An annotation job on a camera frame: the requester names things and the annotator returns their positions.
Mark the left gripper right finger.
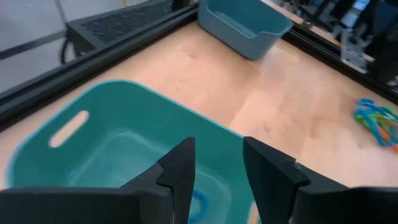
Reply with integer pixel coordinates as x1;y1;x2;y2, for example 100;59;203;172
243;136;398;224

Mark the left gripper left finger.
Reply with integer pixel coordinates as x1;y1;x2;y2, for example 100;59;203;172
0;136;196;224

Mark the blue rubber band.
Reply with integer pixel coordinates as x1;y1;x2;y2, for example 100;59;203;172
353;98;398;147
187;189;210;224

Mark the teal plastic basket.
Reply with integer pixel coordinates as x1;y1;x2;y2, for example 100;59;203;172
6;79;261;224

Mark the blue-grey plastic basket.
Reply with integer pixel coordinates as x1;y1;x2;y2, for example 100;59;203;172
197;0;294;61

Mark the black computer case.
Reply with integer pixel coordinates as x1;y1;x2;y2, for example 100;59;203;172
65;0;195;58

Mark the silver base bracket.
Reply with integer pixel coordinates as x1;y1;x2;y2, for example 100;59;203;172
340;29;370;75

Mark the black computer cable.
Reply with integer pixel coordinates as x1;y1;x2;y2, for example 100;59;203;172
60;36;77;65

